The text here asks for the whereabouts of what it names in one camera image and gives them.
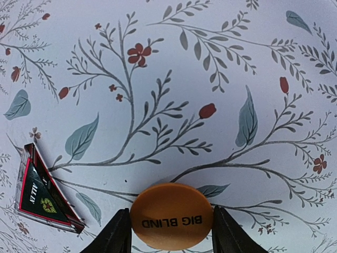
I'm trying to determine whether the black triangle marker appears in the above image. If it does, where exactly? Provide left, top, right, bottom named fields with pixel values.
left=15, top=143, right=85, bottom=234

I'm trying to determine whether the orange round button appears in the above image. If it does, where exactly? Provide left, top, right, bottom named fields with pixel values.
left=130, top=183, right=213, bottom=251

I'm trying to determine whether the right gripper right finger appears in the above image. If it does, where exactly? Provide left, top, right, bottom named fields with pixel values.
left=212, top=206, right=266, bottom=253

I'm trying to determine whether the floral table mat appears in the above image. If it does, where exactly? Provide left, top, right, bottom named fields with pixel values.
left=1, top=1, right=336, bottom=252

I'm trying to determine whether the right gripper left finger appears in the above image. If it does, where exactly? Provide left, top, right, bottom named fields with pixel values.
left=81, top=208, right=132, bottom=253

